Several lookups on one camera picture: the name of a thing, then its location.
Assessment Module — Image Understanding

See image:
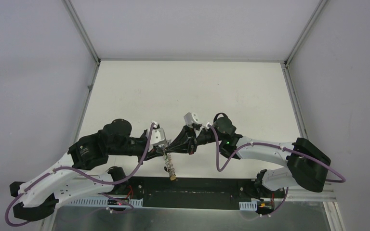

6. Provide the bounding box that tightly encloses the right electronics board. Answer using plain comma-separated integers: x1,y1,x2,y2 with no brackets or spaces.
256,201,275,216

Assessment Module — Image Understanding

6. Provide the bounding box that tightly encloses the electronics board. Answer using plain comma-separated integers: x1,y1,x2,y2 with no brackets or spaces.
107,198,129,206
256,201,275,216

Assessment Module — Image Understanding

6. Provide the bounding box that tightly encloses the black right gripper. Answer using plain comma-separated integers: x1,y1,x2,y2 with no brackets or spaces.
164,123,223,155

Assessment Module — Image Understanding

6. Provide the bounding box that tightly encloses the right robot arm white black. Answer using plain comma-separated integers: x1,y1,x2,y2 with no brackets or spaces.
165,113,331,197

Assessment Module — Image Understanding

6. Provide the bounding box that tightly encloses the left electronics board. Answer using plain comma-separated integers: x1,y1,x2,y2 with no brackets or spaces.
107,198,129,206

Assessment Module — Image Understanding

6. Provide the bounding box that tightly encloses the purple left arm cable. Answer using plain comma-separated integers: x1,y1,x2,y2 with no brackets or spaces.
5,121,156,228

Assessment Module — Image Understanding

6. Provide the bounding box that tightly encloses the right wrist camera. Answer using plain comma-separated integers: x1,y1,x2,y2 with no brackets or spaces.
184,112,200,127

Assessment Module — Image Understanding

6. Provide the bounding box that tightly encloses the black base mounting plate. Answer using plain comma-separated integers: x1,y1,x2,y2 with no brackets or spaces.
110,177,285,210

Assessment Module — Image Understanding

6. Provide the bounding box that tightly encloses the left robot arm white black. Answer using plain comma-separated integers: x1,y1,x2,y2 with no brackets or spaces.
5,118,168,225

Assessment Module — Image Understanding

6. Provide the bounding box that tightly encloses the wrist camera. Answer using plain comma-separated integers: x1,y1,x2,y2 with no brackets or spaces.
145,121,168,152
184,112,200,127

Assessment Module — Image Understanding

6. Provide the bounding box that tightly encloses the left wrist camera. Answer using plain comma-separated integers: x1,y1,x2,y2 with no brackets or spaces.
145,121,168,152

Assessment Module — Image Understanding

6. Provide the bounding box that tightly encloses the metal key organiser ring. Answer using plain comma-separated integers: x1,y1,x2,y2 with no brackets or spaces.
162,140,177,182

